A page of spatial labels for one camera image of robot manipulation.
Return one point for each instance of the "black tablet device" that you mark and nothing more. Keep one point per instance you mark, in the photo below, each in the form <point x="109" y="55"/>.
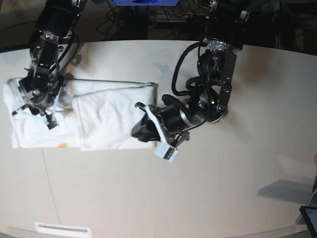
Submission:
<point x="310" y="217"/>

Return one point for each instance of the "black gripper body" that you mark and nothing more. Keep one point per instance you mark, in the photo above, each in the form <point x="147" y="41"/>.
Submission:
<point x="173" y="123"/>
<point x="52" y="88"/>

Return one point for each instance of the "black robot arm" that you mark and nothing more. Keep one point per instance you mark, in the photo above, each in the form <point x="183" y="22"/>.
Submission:
<point x="50" y="43"/>
<point x="207" y="95"/>

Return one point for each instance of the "blue robot base block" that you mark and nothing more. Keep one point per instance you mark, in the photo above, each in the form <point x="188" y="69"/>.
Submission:
<point x="145" y="2"/>

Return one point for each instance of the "white printed T-shirt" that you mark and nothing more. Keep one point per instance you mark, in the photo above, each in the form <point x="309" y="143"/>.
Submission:
<point x="91" y="115"/>

